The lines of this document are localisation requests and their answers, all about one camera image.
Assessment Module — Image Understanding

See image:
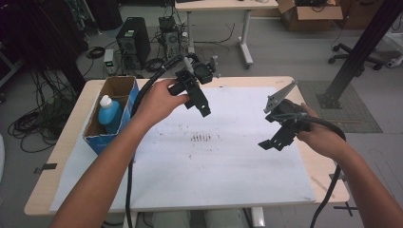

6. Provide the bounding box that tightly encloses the left hand-held gripper black cable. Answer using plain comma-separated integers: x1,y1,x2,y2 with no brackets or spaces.
125,54,185,228

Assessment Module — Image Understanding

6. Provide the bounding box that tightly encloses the person's left leg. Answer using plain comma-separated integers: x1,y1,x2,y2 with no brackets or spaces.
151,210,191,228

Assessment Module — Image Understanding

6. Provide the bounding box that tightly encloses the white table mat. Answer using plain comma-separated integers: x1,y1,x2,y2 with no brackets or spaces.
49,86,317,213

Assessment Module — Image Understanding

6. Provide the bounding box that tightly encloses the hand-held gripper black cable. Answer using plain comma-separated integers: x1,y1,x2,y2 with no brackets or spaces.
125,54,185,228
270,112,347,228

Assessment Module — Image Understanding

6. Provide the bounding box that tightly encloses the white-legged wooden desk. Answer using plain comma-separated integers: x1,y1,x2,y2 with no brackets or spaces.
174,0,279,70

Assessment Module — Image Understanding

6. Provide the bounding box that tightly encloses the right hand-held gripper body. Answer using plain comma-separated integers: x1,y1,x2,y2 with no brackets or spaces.
263,80,314,134

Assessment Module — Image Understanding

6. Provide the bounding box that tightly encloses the person's right hand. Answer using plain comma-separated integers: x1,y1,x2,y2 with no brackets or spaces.
296,103,348,162

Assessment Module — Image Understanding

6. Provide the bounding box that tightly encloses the white metal table leg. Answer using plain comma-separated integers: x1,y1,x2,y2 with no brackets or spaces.
251,207,266,228
123,212,139,228

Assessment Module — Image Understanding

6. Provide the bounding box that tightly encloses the closed brown cardboard box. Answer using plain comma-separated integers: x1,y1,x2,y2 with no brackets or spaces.
336,0,386,31

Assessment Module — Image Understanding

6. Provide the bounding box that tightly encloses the open brown cardboard box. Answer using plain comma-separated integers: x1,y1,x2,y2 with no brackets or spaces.
277,0,344,32

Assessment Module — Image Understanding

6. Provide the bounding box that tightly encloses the bundle of black floor cables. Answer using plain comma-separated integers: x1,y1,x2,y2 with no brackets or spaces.
7,67,80,155

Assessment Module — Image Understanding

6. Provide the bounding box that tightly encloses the small coiled black cable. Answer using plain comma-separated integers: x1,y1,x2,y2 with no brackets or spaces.
86,46,106,60

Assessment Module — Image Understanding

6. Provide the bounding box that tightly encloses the blue cardboard box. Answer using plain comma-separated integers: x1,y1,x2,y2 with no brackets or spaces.
83,75,141,156

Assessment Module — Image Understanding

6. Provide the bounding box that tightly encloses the grey floor mat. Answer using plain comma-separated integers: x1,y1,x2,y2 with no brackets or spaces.
296,80,384,134

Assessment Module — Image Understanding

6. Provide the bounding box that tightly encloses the person's right leg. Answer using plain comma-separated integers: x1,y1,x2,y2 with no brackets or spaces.
203,208,245,228

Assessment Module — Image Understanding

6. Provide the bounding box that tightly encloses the person's leg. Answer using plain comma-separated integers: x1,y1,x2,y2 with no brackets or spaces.
151,210,191,228
203,208,245,228

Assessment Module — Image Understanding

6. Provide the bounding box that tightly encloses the white device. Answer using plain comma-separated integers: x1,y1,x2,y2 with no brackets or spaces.
384,31,403,69

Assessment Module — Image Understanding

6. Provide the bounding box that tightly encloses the white power supply unit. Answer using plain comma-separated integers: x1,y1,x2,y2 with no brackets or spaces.
103,48,116,76

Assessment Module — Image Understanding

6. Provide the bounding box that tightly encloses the small black computer tower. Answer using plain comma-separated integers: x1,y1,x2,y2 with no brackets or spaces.
158,15,183,63

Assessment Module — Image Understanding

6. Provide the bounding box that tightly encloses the black tape strip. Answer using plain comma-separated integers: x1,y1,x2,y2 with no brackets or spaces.
32,162,58,175

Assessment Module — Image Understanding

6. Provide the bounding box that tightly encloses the black office chair base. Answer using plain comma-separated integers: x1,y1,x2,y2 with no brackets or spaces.
328,42,385,71

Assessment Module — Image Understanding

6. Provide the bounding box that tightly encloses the person's left hand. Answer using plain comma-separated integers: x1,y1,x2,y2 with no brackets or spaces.
132,78,192,128

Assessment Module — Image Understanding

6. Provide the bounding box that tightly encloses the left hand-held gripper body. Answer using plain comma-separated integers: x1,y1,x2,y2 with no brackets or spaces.
167,53,221,96

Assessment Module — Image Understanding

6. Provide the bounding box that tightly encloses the large black computer tower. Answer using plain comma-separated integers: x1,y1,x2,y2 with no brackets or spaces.
115,16,152,70

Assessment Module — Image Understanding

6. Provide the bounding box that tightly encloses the right hand-held gripper black cable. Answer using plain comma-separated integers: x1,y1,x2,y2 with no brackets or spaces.
270,112,347,228

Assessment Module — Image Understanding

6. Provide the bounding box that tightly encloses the blue bottle with white cap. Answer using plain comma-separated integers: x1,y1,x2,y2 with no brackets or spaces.
97,94,124,134

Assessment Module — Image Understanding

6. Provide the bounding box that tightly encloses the black metal stand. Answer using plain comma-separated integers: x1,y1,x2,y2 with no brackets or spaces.
317,0,403,110

